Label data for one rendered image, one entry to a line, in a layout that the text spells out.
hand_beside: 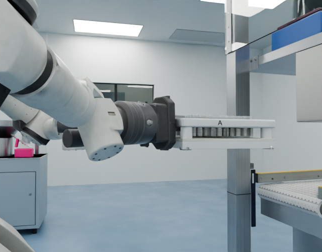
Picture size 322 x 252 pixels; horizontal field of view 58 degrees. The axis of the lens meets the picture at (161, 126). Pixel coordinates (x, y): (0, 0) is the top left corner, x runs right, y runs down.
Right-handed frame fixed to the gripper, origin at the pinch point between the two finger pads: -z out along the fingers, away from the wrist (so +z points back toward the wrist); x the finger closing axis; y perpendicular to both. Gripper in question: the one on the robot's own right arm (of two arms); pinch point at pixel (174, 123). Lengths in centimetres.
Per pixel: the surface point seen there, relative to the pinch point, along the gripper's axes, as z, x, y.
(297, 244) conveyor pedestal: -51, 42, 12
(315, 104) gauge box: -29.4, -4.1, 24.0
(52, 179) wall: -220, 89, -475
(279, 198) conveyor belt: -37.8, 23.9, 10.8
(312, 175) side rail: -65, 20, 14
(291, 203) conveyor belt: -35.2, 24.3, 15.4
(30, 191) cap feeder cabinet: -74, 59, -244
